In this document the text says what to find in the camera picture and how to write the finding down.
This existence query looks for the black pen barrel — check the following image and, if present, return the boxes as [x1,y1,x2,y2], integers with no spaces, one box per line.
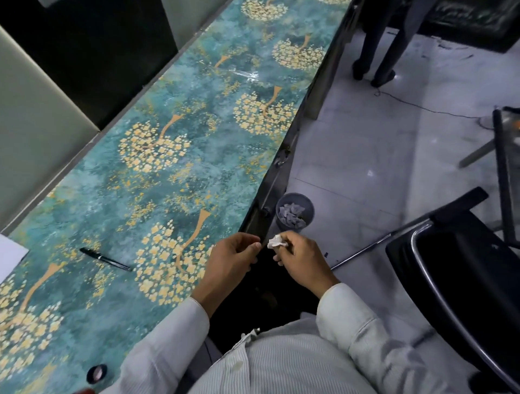
[103,256,134,272]

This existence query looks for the black leather sofa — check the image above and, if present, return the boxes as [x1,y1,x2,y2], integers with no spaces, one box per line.
[418,0,520,54]

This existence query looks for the teal floral table cover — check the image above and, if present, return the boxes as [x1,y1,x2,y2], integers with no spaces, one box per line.
[0,0,353,394]

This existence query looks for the crumpled papers in bin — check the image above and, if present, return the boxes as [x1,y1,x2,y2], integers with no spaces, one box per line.
[278,202,308,229]

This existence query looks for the person's striped shirt torso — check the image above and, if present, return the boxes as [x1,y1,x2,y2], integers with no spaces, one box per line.
[188,314,379,394]

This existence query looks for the black chrome-framed chair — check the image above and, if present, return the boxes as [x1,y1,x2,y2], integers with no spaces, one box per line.
[329,186,520,394]

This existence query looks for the frosted white light panel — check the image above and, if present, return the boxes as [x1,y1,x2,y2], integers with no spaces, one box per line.
[159,0,233,50]
[0,24,101,233]

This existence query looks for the person's right forearm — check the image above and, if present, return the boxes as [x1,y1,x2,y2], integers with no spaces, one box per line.
[315,282,454,394]

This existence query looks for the black bottle cap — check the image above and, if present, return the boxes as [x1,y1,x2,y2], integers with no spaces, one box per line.
[86,363,109,385]

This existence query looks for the person's left forearm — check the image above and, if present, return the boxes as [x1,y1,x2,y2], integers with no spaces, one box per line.
[99,297,211,394]

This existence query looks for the black floor cable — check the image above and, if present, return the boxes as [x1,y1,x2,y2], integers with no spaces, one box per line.
[373,88,495,130]

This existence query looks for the black waste bin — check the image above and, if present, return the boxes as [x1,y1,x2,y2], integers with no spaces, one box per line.
[275,192,316,233]

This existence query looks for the person's left hand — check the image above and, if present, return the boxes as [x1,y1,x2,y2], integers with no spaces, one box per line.
[190,232,264,320]

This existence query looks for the black metal table frame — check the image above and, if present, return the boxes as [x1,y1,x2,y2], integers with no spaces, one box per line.
[238,0,365,244]

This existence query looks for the black framed glass table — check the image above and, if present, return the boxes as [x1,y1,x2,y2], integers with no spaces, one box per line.
[458,105,520,249]

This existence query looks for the person's right hand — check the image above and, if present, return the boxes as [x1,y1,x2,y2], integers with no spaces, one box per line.
[272,230,341,300]

